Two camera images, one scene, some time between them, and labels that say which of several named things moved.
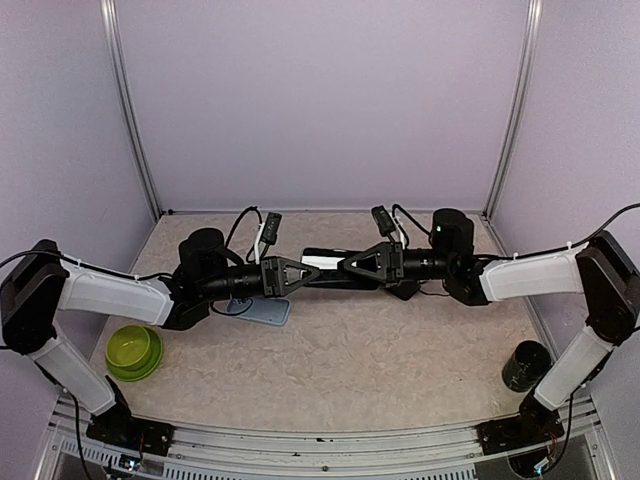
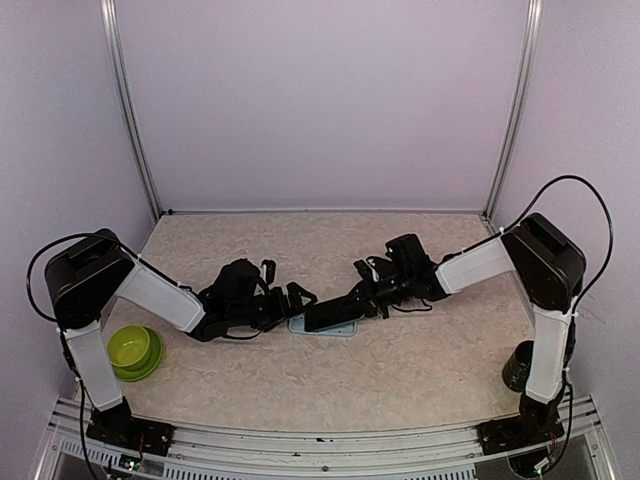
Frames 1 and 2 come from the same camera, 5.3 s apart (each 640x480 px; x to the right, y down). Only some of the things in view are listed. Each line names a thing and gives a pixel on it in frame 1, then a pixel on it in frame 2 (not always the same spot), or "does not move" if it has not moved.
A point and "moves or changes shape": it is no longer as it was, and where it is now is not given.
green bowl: [128, 348] does not move
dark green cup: [526, 365] does not move
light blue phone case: [271, 310] moves or changes shape
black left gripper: [274, 271] -> [296, 308]
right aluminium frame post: [530, 35] does not move
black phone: [332, 270] -> [332, 314]
